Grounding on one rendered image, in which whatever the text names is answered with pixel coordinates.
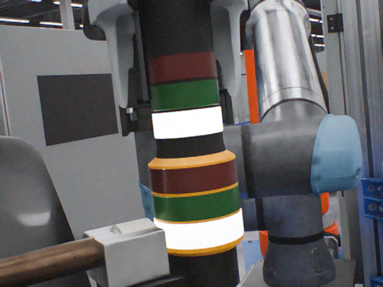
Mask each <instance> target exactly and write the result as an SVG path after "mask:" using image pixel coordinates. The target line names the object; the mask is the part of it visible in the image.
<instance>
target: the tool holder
mask: <svg viewBox="0 0 383 287"><path fill-rule="evenodd" d="M112 227H113V225H112V226H109V227H104V228H98V229H93V230H90V231H85V232H83V238H84V239H85V238H88V237H95V243H96V246H97V250H98V254H99V266H98V268H96V269H91V270H88V275H89V276H90V278H92V279H93V280H95V281H96V284H97V287H186V278H185V276H182V275H181V274H179V273H178V272H176V271H173V270H171V269H169V259H168V248H167V247H166V237H165V230H164V229H162V228H160V227H156V226H154V227H152V228H147V229H141V230H138V231H133V232H128V233H126V234H123V235H122V234H120V233H118V234H114V233H113V232H111V231H110V230H112Z"/></svg>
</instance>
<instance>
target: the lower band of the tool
mask: <svg viewBox="0 0 383 287"><path fill-rule="evenodd" d="M234 158H235V154H233V153H231V152H230V151H228V150H225V151H222V152H221V153H217V154H211V155H204V156H198V157H188V158H170V159H163V158H154V159H153V161H152V162H150V163H149V164H148V167H150V168H153V169H178V168H187V167H198V166H206V165H213V164H218V163H223V162H228V161H232V159H234ZM237 185H238V182H237V183H235V184H234V185H232V186H229V187H225V188H220V189H216V190H210V191H203V192H197V193H191V194H157V193H154V192H153V191H152V194H153V195H156V196H166V197H179V196H196V195H205V194H212V193H216V192H218V191H224V190H228V189H230V188H233V187H235V186H237ZM239 211H241V208H239V210H238V211H236V212H234V213H232V214H228V215H225V216H220V218H214V219H207V220H198V221H191V222H169V221H163V220H159V219H156V218H154V219H155V220H156V221H157V222H160V223H166V224H196V223H206V222H213V221H217V220H221V219H226V218H229V217H230V216H233V215H235V214H237V213H238V212H239ZM242 239H243V235H242V236H241V237H239V238H237V239H236V240H233V241H232V242H229V243H226V244H222V245H218V246H213V247H206V248H195V249H176V248H168V254H170V255H175V256H203V255H212V254H215V253H220V252H224V251H228V250H230V249H231V248H234V247H235V246H237V245H238V244H239V243H240V242H241V241H242Z"/></svg>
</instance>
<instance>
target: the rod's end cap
mask: <svg viewBox="0 0 383 287"><path fill-rule="evenodd" d="M154 226H156V225H155V223H154V222H152V221H151V220H149V219H148V218H144V219H139V220H133V221H130V222H125V223H120V224H114V226H113V227H112V230H110V231H111V232H113V233H114V234H118V233H120V234H122V235H123V234H126V233H128V232H133V231H138V230H141V229H147V228H152V227H154Z"/></svg>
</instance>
